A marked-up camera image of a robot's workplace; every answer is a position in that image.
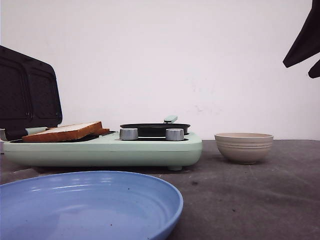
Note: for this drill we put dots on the blue plate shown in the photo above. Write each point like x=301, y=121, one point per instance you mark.
x=89, y=205

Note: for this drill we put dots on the right silver control knob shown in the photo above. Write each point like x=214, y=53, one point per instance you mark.
x=174, y=134

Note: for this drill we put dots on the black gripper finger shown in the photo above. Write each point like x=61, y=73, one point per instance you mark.
x=314, y=72
x=307, y=43

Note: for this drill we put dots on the breakfast maker hinged lid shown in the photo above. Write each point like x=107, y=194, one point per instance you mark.
x=29, y=95

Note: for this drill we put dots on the white bread slice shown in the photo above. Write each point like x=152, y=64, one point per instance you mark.
x=79, y=132
x=46, y=137

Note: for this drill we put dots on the left silver control knob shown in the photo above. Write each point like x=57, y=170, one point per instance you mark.
x=128, y=134

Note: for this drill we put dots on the mint green breakfast maker base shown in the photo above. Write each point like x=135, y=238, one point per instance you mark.
x=107, y=151

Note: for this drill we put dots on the silver control knob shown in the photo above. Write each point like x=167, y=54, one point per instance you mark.
x=128, y=134
x=174, y=134

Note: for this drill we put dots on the beige ribbed bowl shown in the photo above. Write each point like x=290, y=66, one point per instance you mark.
x=244, y=148

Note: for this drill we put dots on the black frying pan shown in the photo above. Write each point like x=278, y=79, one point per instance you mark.
x=157, y=129

